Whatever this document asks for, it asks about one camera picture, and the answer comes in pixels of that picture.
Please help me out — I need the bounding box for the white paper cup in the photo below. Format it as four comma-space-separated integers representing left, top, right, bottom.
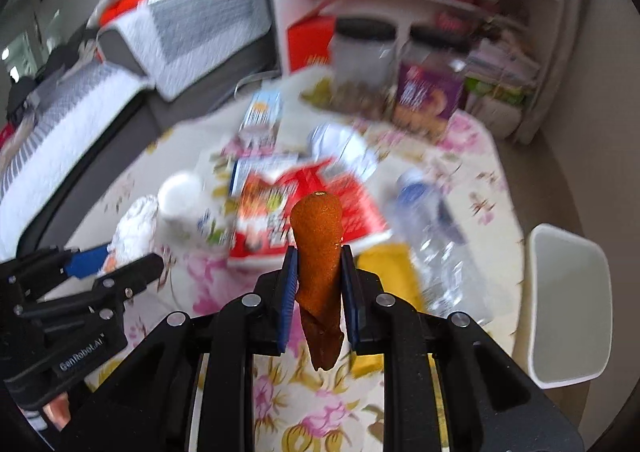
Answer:
157, 170, 231, 247

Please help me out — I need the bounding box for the clear plastic water bottle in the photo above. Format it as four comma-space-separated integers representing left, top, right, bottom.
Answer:
387, 168, 494, 325

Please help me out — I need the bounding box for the red snack bag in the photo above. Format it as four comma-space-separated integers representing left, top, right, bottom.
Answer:
229, 160, 392, 269

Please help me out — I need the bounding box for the white paper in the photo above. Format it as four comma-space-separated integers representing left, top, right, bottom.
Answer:
308, 123, 378, 182

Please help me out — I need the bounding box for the white plastic trash bin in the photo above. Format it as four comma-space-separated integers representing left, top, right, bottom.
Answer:
513, 224, 613, 389

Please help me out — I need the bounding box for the yellow paper wrapper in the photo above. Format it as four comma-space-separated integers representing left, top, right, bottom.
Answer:
350, 243, 424, 378

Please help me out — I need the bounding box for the small white printed packet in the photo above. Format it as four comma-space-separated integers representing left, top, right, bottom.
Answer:
229, 153, 299, 198

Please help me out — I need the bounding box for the small milk carton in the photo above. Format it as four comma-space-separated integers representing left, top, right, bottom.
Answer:
238, 90, 282, 153

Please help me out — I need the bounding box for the floral tablecloth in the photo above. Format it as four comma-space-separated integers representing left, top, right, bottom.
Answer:
70, 68, 524, 351

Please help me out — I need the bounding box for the striped sofa cushion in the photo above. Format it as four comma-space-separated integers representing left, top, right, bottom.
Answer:
98, 0, 271, 102

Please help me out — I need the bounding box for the red gift box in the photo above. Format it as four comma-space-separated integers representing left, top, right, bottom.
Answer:
288, 16, 336, 73

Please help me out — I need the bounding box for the stack of folded textiles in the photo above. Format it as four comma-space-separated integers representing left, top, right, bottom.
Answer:
464, 38, 540, 91

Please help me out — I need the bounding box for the clear jar black lid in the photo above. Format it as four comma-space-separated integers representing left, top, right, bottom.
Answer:
329, 16, 397, 120

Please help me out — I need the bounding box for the purple label snack jar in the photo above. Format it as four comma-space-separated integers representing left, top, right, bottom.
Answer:
392, 24, 471, 143

